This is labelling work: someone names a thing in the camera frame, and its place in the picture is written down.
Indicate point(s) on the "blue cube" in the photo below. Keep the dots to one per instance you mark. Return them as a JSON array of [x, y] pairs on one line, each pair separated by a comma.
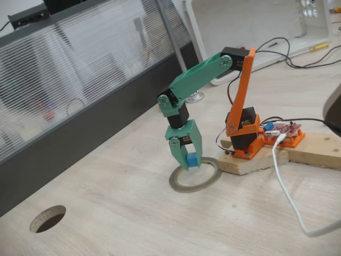
[[191, 160]]

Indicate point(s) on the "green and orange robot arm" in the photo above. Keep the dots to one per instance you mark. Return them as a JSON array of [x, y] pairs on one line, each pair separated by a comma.
[[197, 77]]

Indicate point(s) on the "wooden base block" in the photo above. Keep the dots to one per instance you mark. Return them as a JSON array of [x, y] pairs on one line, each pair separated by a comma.
[[253, 165]]

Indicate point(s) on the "black power strip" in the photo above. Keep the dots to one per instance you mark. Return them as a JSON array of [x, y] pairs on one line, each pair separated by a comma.
[[222, 75]]

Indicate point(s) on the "red controller board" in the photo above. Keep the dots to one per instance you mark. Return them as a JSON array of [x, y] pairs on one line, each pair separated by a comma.
[[287, 129]]

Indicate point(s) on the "orange controller board holder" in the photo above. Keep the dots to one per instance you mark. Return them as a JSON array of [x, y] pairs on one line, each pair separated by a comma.
[[295, 141]]

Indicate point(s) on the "long wooden plank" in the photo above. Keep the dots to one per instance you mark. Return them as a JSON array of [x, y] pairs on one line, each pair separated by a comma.
[[314, 152]]

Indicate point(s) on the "white plastic crate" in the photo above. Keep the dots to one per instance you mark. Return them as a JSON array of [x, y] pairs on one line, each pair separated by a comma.
[[253, 26]]

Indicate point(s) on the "grey translucent desk partition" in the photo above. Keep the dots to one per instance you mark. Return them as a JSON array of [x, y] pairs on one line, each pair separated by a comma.
[[53, 160]]

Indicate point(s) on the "black monitor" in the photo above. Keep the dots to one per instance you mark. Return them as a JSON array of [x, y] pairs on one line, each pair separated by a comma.
[[61, 5]]

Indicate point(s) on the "black device box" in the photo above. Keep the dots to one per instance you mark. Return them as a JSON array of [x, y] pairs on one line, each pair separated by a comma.
[[29, 14]]

